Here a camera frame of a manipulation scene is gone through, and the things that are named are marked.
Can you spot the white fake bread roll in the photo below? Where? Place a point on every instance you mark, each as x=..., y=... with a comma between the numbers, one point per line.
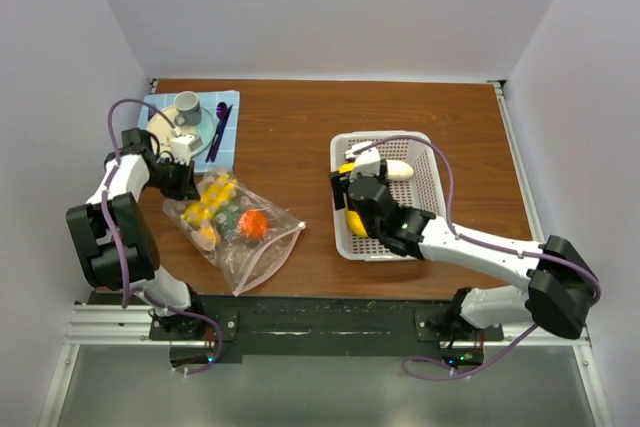
x=398, y=170

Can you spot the small orange-yellow fake fruit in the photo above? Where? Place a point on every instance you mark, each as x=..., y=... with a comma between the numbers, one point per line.
x=207, y=237

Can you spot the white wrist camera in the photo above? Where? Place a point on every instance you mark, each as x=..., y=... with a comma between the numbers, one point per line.
x=183, y=147
x=366, y=161

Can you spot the yellow fake corn cob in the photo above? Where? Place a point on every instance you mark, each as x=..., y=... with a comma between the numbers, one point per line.
x=216, y=195

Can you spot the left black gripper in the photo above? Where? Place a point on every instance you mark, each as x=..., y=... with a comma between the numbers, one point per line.
x=186, y=189

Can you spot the beige round plate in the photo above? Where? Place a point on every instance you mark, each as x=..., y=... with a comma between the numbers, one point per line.
x=205, y=130

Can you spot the orange fake fruit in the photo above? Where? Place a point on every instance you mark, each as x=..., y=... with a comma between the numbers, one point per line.
x=253, y=225

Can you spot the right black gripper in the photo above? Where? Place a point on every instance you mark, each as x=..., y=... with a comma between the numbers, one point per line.
x=339, y=183

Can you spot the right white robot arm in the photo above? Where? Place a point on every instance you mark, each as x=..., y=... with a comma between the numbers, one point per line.
x=548, y=283

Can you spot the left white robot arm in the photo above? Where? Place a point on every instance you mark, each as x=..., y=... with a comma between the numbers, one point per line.
x=115, y=246

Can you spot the green fake lettuce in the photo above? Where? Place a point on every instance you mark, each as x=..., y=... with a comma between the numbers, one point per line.
x=227, y=220

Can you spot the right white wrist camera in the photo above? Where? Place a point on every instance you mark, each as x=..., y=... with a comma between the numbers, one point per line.
x=366, y=161

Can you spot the grey ceramic mug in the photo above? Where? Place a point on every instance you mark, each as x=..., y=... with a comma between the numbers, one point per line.
x=188, y=108

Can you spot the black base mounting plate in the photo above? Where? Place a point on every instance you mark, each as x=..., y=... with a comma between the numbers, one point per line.
x=415, y=330

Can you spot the clear zip top bag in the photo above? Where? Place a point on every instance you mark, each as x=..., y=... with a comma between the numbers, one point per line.
x=244, y=264

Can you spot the aluminium frame rail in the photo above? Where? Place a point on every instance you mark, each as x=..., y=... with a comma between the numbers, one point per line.
x=113, y=325

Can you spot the yellow fake banana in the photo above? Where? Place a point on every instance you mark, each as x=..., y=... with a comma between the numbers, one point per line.
x=353, y=220

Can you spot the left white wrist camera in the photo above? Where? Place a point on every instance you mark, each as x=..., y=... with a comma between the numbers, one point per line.
x=183, y=147

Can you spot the purple plastic spoon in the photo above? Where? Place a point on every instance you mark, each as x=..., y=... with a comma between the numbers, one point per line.
x=222, y=114

